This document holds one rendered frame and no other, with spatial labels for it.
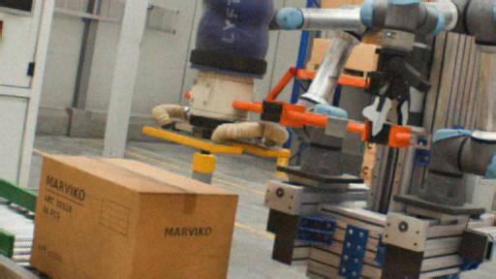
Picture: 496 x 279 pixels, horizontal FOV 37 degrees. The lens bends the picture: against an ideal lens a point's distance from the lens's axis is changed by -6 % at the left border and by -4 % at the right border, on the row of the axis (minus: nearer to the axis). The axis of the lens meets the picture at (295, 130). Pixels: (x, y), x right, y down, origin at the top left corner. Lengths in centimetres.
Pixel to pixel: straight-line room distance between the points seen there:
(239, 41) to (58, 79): 1018
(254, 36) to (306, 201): 68
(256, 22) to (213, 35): 12
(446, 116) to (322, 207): 52
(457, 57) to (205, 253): 107
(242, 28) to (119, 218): 68
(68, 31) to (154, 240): 1008
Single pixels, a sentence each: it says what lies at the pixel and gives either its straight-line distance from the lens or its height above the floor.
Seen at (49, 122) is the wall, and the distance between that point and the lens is 1207.
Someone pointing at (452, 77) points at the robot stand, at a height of 144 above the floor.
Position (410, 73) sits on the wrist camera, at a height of 139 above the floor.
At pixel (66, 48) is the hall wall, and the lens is 1224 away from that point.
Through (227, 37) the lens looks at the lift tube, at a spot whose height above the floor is 142.
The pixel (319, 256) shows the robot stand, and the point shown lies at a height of 76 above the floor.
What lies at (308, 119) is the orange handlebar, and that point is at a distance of 193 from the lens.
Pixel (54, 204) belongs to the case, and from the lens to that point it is 262.
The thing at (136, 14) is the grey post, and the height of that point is 166.
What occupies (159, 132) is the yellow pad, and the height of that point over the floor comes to 113.
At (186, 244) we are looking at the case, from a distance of 237.
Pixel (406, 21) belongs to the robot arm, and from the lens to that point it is 180.
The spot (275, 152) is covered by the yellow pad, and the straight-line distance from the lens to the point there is 215.
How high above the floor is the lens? 131
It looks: 3 degrees down
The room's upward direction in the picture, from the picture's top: 9 degrees clockwise
